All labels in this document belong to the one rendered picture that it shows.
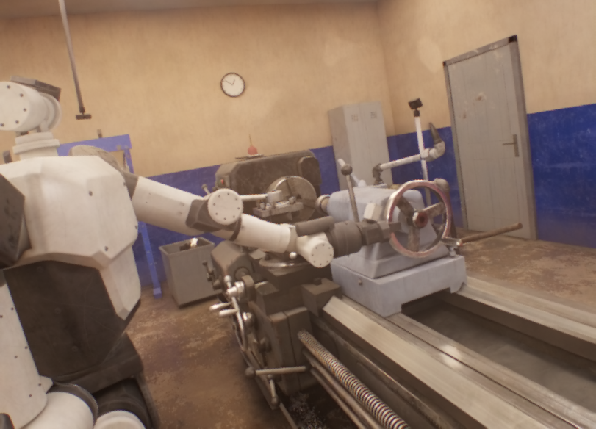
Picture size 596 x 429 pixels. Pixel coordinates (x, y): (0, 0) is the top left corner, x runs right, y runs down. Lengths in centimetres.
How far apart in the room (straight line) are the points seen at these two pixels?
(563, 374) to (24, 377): 105
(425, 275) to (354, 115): 458
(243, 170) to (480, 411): 176
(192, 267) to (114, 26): 315
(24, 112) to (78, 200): 15
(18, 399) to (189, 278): 380
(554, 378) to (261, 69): 530
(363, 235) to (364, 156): 467
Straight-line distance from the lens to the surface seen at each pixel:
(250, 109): 575
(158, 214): 90
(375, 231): 108
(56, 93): 78
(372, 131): 581
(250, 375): 142
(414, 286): 125
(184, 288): 430
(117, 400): 75
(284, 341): 147
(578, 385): 113
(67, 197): 60
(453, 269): 132
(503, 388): 91
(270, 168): 231
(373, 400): 107
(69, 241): 59
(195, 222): 89
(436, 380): 93
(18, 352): 54
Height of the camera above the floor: 133
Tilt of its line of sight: 7 degrees down
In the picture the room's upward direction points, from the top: 10 degrees counter-clockwise
